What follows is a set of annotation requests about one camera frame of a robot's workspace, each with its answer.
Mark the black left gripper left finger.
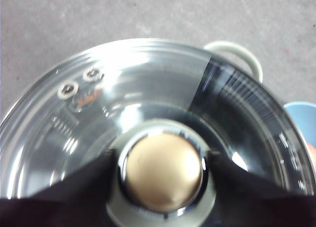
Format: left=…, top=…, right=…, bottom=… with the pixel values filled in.
left=0, top=149, right=117, bottom=227

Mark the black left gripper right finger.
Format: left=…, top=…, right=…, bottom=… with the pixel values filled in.
left=208, top=151, right=316, bottom=227

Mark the glass lid with green knob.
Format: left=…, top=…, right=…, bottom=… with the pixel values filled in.
left=0, top=38, right=316, bottom=227

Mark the pale green electric steamer pot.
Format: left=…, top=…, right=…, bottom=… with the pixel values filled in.
left=203, top=40, right=263, bottom=84

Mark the blue ribbed bowl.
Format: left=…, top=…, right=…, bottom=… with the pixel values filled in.
left=283, top=102, right=316, bottom=150

